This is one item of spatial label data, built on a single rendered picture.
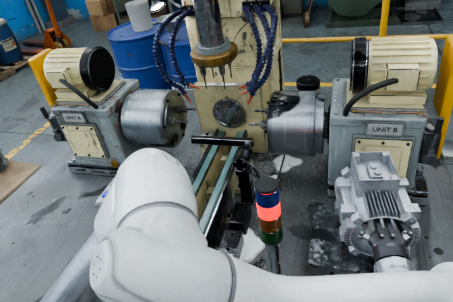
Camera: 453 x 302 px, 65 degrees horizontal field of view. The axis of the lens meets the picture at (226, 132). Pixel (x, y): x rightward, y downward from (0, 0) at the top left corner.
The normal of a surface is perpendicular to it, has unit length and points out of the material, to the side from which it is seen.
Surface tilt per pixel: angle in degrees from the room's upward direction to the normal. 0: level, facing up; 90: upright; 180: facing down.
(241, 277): 54
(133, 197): 20
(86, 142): 90
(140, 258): 33
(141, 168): 3
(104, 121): 90
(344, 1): 88
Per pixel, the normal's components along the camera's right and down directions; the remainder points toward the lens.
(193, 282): 0.52, -0.26
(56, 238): -0.14, -0.82
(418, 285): 0.04, -0.50
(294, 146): -0.25, 0.69
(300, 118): -0.29, -0.15
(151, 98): -0.21, -0.62
